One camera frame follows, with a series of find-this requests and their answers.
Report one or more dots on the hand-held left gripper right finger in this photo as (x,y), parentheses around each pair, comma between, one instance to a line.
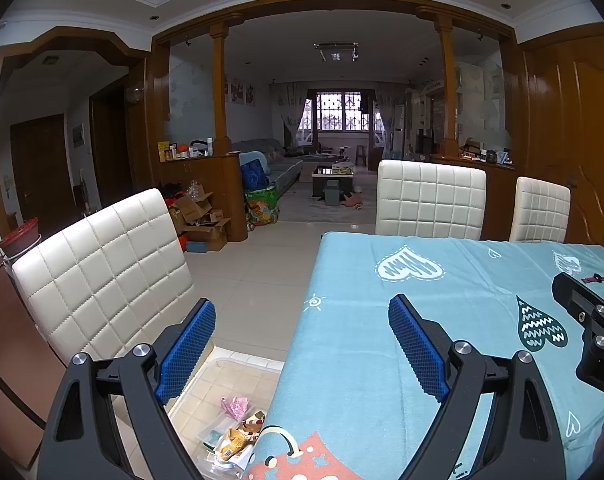
(417,345)

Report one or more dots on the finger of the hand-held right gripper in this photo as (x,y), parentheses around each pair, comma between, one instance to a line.
(577,300)

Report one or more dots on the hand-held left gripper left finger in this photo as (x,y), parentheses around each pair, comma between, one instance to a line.
(186,350)

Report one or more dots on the clear plastic bin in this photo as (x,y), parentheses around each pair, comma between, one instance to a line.
(242,375)

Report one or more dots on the pink paper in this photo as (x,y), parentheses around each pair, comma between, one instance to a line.
(234,406)

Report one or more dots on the long red gold wrapper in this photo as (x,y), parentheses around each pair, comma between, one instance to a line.
(254,420)

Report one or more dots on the yellow snack wrapper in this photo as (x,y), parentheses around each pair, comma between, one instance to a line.
(234,442)

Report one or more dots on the grey trash bin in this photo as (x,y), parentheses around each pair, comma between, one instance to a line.
(332,194)

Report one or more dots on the teal printed tablecloth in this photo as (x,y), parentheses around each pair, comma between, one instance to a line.
(357,335)

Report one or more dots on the white quilted leather chair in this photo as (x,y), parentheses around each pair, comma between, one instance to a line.
(432,200)
(106,260)
(539,210)

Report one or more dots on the pile of cardboard boxes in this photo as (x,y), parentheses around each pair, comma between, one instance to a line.
(201,220)

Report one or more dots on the brown wooden door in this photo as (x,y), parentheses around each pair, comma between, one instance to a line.
(577,135)

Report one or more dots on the pink cloth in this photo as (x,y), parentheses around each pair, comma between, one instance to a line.
(353,200)

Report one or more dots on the colourful woven bag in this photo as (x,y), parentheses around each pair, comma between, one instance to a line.
(262,207)

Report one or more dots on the coffee table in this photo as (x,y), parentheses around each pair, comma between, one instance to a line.
(332,175)

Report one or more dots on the row of counter bottles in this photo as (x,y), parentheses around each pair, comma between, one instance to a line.
(184,150)

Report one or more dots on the grey sofa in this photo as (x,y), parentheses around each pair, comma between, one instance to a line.
(282,165)

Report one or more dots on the white standing air conditioner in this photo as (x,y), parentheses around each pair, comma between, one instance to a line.
(399,132)

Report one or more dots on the barred window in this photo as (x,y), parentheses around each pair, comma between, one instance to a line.
(338,110)

